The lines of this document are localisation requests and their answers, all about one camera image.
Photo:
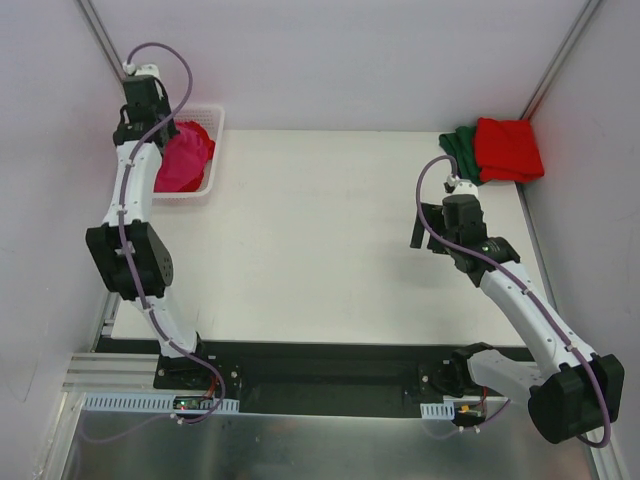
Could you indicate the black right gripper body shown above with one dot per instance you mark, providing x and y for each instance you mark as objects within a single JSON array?
[{"x": 432, "y": 230}]

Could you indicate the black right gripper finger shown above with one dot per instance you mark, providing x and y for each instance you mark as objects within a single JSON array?
[
  {"x": 418, "y": 232},
  {"x": 436, "y": 247}
]

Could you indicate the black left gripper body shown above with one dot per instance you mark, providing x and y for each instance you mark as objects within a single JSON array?
[{"x": 163, "y": 130}]

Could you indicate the pink t shirt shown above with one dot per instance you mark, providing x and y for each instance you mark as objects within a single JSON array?
[{"x": 185, "y": 159}]

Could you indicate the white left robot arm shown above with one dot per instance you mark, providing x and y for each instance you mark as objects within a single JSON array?
[{"x": 132, "y": 260}]

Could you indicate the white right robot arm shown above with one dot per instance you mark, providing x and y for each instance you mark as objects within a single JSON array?
[{"x": 572, "y": 392}]

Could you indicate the white perforated plastic basket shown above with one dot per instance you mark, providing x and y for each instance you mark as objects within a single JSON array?
[{"x": 212, "y": 118}]

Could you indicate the folded green t shirt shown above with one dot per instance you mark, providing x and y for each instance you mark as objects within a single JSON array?
[{"x": 460, "y": 145}]

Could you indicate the folded red t shirt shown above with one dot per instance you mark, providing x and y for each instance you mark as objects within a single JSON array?
[{"x": 506, "y": 150}]

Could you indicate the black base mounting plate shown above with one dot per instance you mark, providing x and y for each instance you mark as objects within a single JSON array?
[{"x": 378, "y": 381}]

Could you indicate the left aluminium frame post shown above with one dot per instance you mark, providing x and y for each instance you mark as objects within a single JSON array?
[{"x": 102, "y": 38}]

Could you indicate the right white cable duct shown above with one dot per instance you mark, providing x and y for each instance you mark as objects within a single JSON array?
[{"x": 444, "y": 411}]

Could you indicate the white cable duct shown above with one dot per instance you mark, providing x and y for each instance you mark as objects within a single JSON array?
[
  {"x": 156, "y": 403},
  {"x": 444, "y": 411}
]

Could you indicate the left aluminium rail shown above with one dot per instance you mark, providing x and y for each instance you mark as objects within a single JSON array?
[{"x": 110, "y": 372}]

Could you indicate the left white cable duct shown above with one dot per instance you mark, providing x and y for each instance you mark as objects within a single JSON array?
[{"x": 156, "y": 403}]

